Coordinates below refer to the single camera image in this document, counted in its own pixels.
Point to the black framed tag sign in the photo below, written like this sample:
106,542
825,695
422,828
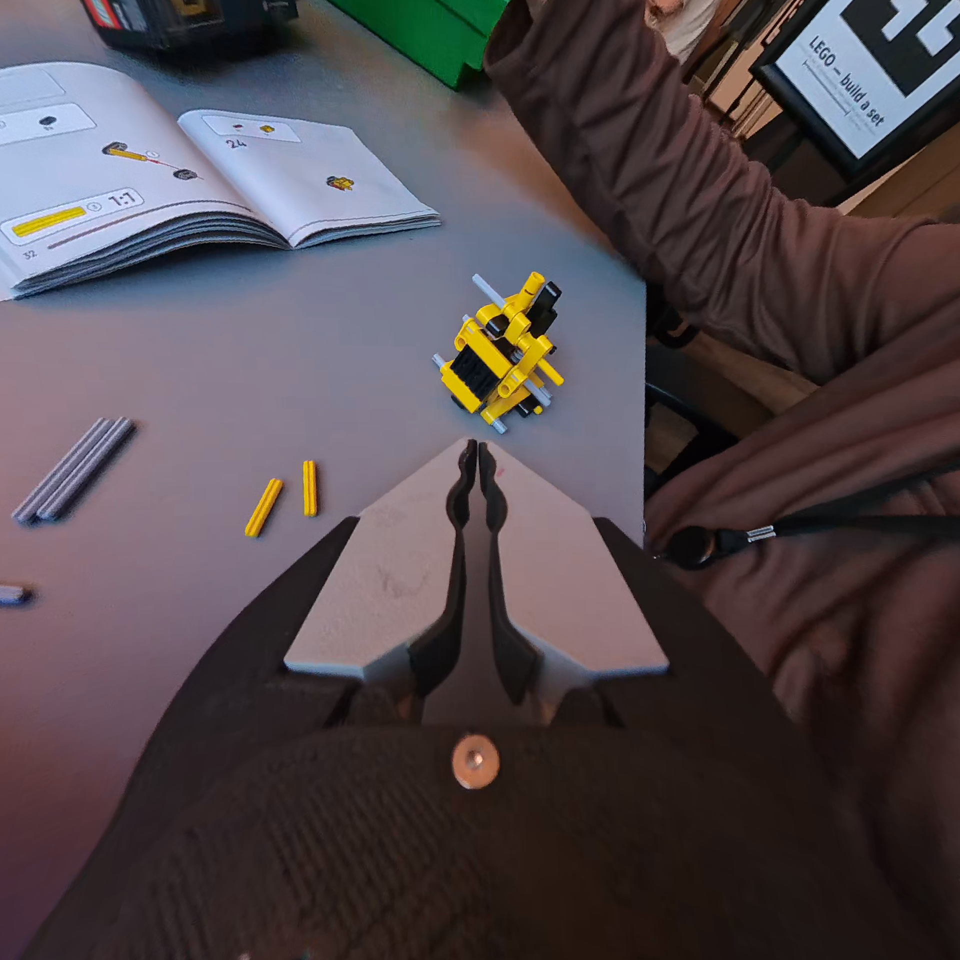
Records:
847,90

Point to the green plastic bin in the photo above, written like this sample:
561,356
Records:
420,37

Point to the person's brown clothing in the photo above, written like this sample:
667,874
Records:
862,637

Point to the black lego set box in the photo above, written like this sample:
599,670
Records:
187,22

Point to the yellow lego axle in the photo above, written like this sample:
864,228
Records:
263,508
310,488

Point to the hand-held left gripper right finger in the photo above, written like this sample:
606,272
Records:
577,592

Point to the person's right forearm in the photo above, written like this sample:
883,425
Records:
675,187

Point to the open lego instruction booklet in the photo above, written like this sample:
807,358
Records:
112,112

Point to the partly built yellow lego model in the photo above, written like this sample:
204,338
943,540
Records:
487,360

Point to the pale lego axle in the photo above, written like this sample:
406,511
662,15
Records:
13,595

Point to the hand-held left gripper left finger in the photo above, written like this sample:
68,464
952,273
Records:
375,592

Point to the black office chair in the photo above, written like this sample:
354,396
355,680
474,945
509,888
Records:
675,401

